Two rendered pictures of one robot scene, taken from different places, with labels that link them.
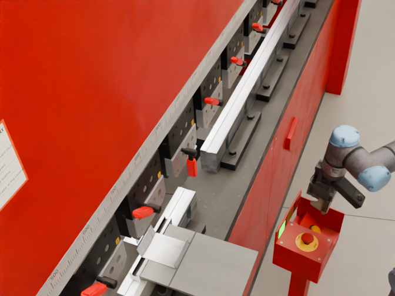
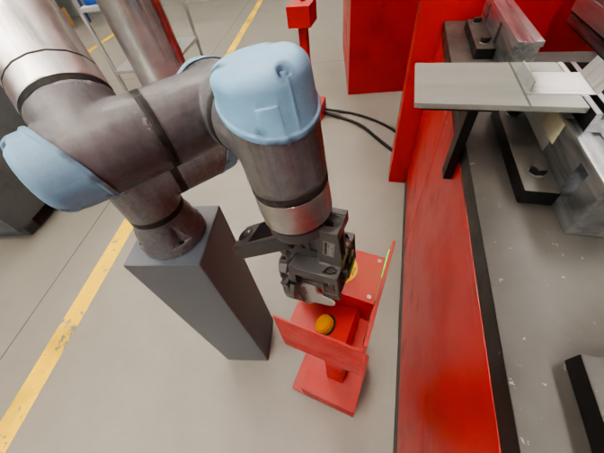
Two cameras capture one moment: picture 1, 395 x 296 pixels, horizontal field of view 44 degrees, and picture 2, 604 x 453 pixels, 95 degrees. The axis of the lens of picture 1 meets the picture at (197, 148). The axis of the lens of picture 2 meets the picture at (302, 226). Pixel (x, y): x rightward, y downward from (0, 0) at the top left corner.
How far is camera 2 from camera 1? 1.52 m
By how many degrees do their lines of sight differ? 86
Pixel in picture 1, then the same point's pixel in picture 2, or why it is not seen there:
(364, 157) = not seen: hidden behind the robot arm
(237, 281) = (428, 77)
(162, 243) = (568, 86)
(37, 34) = not seen: outside the picture
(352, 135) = (239, 54)
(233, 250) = (453, 98)
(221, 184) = (566, 306)
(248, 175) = (515, 346)
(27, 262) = not seen: outside the picture
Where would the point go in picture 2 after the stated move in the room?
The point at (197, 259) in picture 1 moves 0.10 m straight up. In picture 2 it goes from (497, 84) to (525, 18)
